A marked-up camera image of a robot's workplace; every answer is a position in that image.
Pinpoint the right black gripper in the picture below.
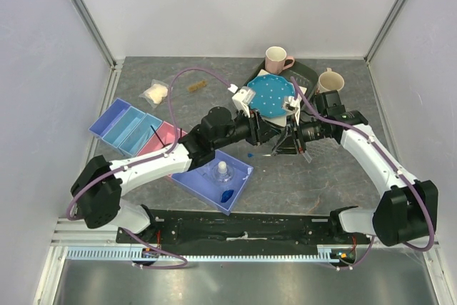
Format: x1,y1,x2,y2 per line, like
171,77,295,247
272,114,327,156

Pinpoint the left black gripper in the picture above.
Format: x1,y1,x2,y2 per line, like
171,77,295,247
213,106,281,151

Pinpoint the clear test tube rack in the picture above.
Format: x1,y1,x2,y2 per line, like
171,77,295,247
301,138,339,163

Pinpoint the round flask white stopper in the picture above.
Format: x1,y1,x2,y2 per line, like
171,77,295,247
211,161,235,184

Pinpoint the glass stirring rod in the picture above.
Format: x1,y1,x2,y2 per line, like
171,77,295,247
134,117,157,139

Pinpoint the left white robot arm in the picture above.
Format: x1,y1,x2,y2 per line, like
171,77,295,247
67,106,279,243

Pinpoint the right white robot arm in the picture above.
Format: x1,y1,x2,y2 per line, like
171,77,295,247
274,91,438,251

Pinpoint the blue polka dot plate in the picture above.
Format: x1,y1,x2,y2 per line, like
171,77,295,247
247,74,295,118

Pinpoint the white square plate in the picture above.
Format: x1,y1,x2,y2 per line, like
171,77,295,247
256,69,309,129

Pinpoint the multicolour compartment organizer tray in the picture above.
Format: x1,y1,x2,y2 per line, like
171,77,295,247
89,99,253,215

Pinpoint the dark green plastic tray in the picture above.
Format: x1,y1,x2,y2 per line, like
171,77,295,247
242,59,319,132

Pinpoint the pink ceramic mug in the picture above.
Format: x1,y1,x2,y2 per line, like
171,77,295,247
264,46,295,75

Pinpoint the cream floral mug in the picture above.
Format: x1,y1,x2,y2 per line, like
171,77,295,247
314,67,345,94

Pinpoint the tan test tube brush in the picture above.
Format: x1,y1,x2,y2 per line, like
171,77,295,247
187,80,207,93

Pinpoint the bag of cotton balls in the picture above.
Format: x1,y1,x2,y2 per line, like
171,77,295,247
139,79,169,109

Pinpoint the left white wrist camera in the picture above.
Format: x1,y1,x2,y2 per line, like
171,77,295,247
228,84,256,118

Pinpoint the slotted cable duct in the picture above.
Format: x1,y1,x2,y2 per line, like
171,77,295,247
65,244,350,263

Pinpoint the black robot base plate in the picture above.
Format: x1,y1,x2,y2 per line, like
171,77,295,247
116,206,372,259

